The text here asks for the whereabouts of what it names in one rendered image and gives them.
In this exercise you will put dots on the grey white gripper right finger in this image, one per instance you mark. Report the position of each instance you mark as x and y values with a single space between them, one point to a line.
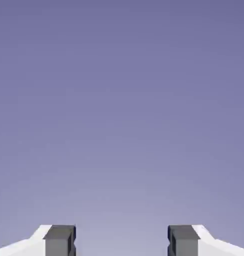
185 242

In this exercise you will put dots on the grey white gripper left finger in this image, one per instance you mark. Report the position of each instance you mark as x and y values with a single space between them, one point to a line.
57 242

